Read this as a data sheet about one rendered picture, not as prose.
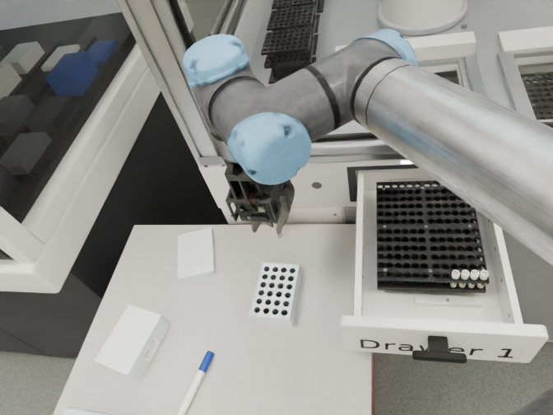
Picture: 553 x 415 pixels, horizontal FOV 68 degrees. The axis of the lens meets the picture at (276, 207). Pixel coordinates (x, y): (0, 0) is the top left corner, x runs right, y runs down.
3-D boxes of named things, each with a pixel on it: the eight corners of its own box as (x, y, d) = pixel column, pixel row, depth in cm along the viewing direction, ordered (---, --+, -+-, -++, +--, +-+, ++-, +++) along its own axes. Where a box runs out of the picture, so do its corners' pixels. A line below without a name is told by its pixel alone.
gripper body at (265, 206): (234, 224, 66) (209, 172, 56) (247, 183, 71) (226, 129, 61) (280, 226, 63) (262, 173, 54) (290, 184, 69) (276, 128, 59)
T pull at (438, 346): (467, 364, 60) (467, 361, 59) (412, 360, 62) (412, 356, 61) (463, 340, 62) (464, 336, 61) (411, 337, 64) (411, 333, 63)
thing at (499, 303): (518, 347, 66) (527, 333, 61) (354, 338, 72) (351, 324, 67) (478, 165, 90) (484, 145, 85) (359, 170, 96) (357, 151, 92)
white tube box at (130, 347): (139, 383, 82) (127, 375, 79) (106, 369, 86) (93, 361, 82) (171, 324, 89) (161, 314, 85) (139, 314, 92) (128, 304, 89)
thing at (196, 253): (216, 273, 95) (213, 270, 94) (179, 282, 96) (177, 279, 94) (213, 230, 103) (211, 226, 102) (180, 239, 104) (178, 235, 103)
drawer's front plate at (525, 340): (529, 363, 65) (550, 337, 57) (344, 350, 72) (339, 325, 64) (527, 352, 66) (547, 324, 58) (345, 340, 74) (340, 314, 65)
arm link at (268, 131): (339, 95, 39) (286, 49, 46) (234, 151, 38) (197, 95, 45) (347, 154, 45) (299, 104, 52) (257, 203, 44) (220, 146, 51)
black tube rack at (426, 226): (482, 300, 71) (489, 282, 66) (377, 296, 76) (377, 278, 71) (465, 200, 85) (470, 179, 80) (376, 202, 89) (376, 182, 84)
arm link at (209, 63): (191, 79, 43) (169, 47, 48) (222, 155, 51) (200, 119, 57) (257, 49, 44) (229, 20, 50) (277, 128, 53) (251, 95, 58)
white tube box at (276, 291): (292, 327, 83) (289, 319, 80) (253, 323, 86) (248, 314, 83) (302, 272, 91) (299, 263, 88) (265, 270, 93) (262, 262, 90)
